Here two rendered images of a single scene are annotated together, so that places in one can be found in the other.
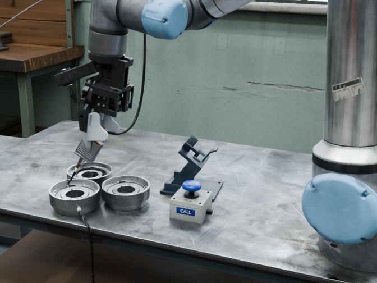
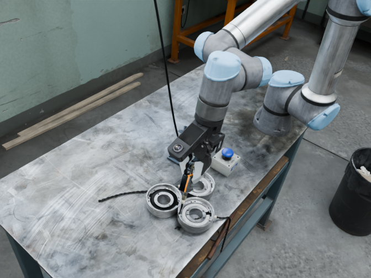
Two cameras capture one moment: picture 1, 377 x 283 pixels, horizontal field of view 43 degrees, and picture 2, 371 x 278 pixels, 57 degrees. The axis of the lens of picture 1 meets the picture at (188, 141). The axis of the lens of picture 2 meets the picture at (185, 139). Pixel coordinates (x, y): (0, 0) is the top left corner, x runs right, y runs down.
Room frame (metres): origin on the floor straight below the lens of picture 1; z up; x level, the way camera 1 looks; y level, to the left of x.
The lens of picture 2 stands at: (0.82, 0.84, 1.63)
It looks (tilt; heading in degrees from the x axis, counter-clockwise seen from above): 41 degrees down; 285
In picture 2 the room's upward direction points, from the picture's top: 7 degrees clockwise
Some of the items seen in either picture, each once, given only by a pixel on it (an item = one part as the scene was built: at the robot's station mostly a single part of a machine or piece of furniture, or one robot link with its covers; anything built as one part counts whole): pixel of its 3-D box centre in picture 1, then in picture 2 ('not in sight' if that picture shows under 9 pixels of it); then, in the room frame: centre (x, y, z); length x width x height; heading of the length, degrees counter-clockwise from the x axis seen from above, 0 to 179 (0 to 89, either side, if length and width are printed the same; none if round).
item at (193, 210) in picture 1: (193, 204); (226, 160); (0.90, -0.01, 0.82); 0.08 x 0.07 x 0.05; 71
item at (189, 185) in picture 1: (191, 193); (226, 156); (0.90, -0.01, 0.85); 0.04 x 0.04 x 0.05
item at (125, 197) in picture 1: (125, 193); (197, 187); (0.95, 0.13, 0.82); 0.10 x 0.10 x 0.04
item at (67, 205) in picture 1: (74, 197); (195, 215); (0.92, 0.24, 0.82); 0.10 x 0.10 x 0.04
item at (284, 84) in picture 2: not in sight; (285, 90); (0.77, -0.32, 0.97); 0.13 x 0.12 x 0.14; 147
